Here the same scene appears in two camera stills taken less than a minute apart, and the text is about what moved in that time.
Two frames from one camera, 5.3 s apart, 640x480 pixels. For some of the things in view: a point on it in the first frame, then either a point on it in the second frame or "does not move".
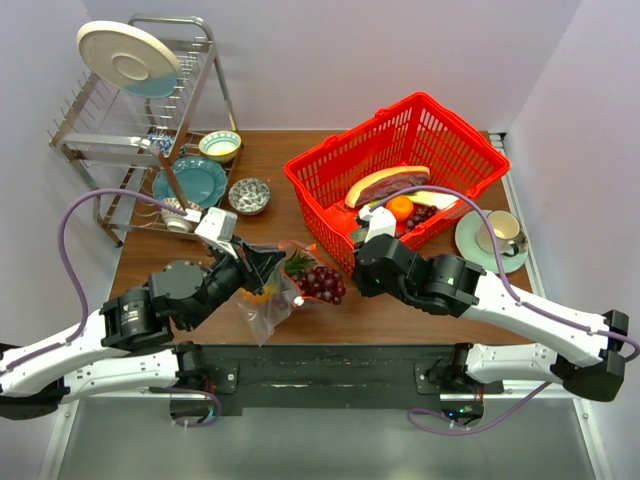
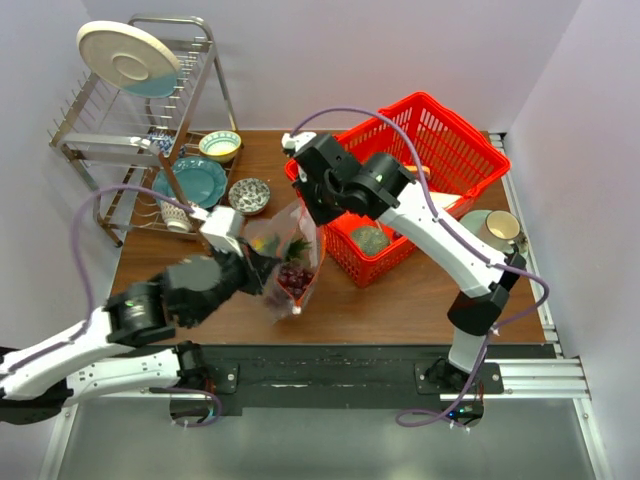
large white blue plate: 129,59 does not move
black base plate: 332,379 does not move
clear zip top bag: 306,276 → 288,234
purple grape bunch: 323,282 → 294,277
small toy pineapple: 295,265 → 275,246
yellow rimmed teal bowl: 220,145 does not move
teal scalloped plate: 204,181 does not move
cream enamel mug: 507,229 does not move
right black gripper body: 370,286 → 321,198
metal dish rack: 150,163 does not move
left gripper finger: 261,261 does not move
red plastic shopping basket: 416,159 does not move
